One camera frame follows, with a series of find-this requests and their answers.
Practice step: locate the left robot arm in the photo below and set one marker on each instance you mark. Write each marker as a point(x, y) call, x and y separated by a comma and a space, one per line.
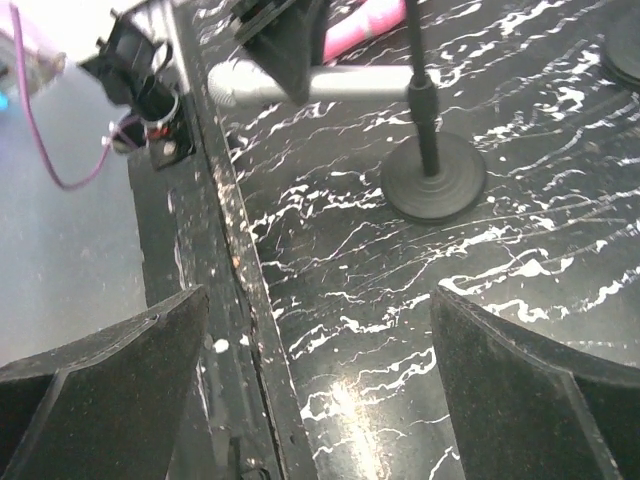
point(123, 66)

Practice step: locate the silver microphone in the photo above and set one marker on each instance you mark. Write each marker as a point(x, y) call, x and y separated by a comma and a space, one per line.
point(242, 83)

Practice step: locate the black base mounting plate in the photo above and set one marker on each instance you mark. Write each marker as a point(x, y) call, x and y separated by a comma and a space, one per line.
point(241, 419)

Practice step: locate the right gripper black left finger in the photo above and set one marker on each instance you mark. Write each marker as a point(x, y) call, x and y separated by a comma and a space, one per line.
point(107, 406)

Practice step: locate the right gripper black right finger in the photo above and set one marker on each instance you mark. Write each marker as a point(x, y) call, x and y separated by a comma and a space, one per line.
point(524, 406)

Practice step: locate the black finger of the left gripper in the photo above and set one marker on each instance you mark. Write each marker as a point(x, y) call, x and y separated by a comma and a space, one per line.
point(285, 38)

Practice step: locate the pink microphone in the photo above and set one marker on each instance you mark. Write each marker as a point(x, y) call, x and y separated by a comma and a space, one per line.
point(373, 18)

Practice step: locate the round base stand with clip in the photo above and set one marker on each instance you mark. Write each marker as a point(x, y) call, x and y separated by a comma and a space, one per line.
point(620, 55)

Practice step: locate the round base stand with scissor clamp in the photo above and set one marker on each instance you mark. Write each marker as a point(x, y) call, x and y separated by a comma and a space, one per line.
point(432, 177)

